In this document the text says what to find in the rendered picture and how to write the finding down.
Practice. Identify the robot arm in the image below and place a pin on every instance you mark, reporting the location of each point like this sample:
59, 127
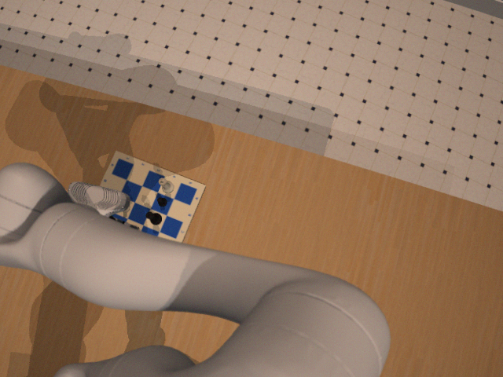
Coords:
299, 322

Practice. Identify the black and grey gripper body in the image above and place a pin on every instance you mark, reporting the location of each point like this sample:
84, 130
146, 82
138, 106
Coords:
105, 201

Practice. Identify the blue and cream chessboard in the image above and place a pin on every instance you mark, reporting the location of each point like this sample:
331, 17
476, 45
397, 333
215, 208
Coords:
140, 181

